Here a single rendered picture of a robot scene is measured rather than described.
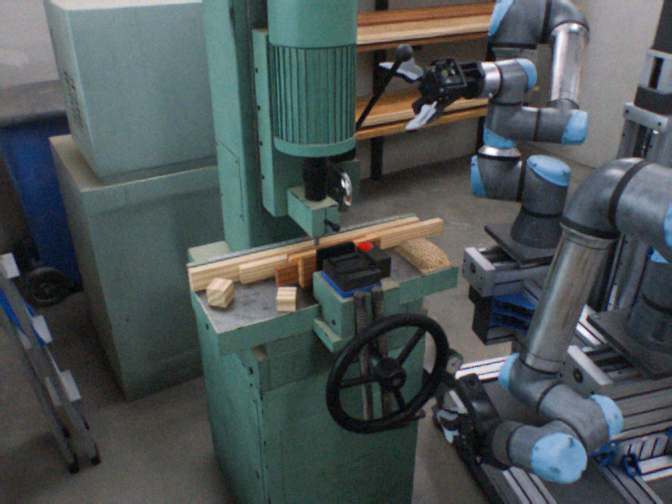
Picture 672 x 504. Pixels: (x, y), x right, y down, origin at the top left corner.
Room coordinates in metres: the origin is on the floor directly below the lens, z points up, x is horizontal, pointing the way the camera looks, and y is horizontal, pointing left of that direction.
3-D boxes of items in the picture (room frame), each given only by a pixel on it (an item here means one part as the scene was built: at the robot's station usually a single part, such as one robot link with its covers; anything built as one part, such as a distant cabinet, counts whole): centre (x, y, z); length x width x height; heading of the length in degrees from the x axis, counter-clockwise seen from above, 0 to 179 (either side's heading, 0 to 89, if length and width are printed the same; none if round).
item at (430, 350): (1.26, -0.25, 0.58); 0.12 x 0.08 x 0.08; 27
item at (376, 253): (1.10, -0.05, 0.99); 0.13 x 0.11 x 0.06; 117
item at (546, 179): (1.58, -0.58, 0.98); 0.13 x 0.12 x 0.14; 73
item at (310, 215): (1.29, 0.05, 1.03); 0.14 x 0.07 x 0.09; 27
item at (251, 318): (1.17, 0.00, 0.87); 0.61 x 0.30 x 0.06; 117
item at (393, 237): (1.31, -0.03, 0.92); 0.55 x 0.02 x 0.04; 117
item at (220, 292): (1.11, 0.25, 0.92); 0.05 x 0.04 x 0.04; 165
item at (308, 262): (1.20, -0.01, 0.94); 0.20 x 0.01 x 0.08; 117
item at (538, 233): (1.57, -0.59, 0.87); 0.15 x 0.15 x 0.10
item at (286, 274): (1.22, 0.03, 0.92); 0.23 x 0.02 x 0.05; 117
